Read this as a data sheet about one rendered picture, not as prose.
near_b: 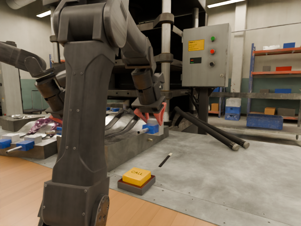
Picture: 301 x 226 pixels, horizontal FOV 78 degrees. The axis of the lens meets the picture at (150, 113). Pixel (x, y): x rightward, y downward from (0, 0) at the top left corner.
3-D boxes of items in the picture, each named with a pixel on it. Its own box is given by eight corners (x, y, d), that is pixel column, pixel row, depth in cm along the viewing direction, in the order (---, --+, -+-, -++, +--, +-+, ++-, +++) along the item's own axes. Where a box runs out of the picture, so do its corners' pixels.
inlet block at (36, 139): (14, 160, 64) (12, 145, 64) (2, 159, 65) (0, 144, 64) (42, 148, 77) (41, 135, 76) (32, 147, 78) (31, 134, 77)
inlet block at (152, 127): (145, 142, 57) (145, 124, 56) (131, 140, 59) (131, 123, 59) (163, 133, 68) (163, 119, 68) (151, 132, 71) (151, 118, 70)
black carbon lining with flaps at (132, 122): (106, 144, 69) (105, 119, 67) (76, 138, 76) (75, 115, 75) (151, 126, 99) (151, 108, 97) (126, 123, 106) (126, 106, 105)
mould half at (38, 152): (44, 159, 72) (42, 131, 71) (-10, 154, 77) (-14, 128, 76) (102, 129, 121) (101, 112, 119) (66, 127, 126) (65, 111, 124)
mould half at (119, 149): (108, 172, 62) (106, 132, 60) (58, 157, 74) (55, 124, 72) (168, 136, 105) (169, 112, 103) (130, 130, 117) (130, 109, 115)
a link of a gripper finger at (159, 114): (152, 118, 71) (147, 96, 66) (170, 119, 67) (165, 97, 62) (144, 129, 66) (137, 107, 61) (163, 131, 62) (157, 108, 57)
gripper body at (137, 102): (140, 99, 67) (135, 80, 64) (166, 100, 63) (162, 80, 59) (131, 109, 63) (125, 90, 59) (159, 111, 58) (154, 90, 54)
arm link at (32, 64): (80, 82, 68) (63, 49, 64) (79, 81, 60) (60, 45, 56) (48, 95, 65) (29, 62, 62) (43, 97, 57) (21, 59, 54)
